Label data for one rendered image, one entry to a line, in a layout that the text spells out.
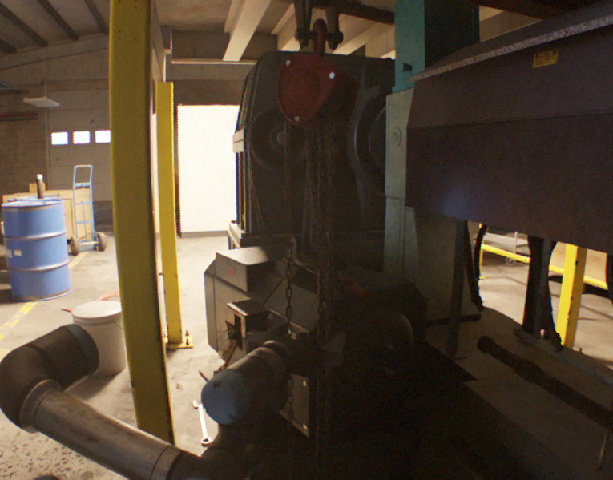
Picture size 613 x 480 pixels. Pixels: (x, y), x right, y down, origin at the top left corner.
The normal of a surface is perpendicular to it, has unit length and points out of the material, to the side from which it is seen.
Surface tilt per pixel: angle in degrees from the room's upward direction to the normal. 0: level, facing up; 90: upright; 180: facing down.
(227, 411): 90
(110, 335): 93
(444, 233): 72
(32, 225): 90
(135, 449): 35
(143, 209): 90
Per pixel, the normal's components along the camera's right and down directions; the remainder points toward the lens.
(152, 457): 0.04, -0.70
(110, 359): 0.71, 0.17
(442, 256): 0.25, -0.14
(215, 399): -0.44, 0.16
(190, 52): 0.26, 0.17
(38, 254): 0.54, 0.15
